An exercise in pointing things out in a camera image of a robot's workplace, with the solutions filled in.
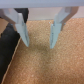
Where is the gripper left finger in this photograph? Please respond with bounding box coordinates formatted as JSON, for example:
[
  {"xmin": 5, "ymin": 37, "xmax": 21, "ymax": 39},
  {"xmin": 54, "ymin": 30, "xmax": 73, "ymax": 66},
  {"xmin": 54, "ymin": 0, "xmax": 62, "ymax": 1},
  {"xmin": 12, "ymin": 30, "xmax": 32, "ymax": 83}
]
[{"xmin": 0, "ymin": 7, "xmax": 31, "ymax": 48}]

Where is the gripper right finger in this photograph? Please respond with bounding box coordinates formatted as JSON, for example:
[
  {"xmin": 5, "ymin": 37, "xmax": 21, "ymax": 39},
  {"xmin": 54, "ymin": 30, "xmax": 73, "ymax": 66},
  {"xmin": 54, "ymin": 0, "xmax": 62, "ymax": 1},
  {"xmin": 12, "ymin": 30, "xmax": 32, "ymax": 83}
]
[{"xmin": 49, "ymin": 7, "xmax": 80, "ymax": 49}]

